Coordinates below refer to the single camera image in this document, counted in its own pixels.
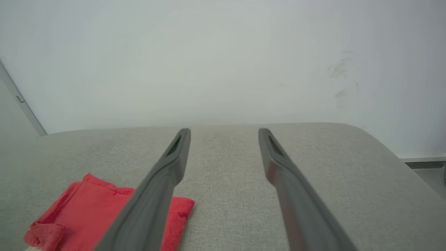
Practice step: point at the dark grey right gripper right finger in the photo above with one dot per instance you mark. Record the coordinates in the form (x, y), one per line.
(303, 216)

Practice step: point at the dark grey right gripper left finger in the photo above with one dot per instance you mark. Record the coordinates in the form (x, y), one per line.
(150, 212)

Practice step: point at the red and white garment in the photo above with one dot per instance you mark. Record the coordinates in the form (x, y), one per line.
(80, 212)

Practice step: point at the grey wall baseboard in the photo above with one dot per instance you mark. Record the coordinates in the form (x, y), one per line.
(425, 164)

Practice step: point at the grey door frame trim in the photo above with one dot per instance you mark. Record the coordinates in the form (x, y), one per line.
(21, 101)

